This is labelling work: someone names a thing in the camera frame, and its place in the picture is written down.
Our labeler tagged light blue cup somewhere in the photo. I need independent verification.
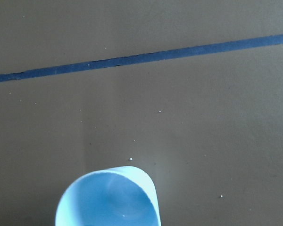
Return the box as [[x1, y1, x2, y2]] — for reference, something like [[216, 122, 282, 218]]
[[55, 166, 161, 226]]

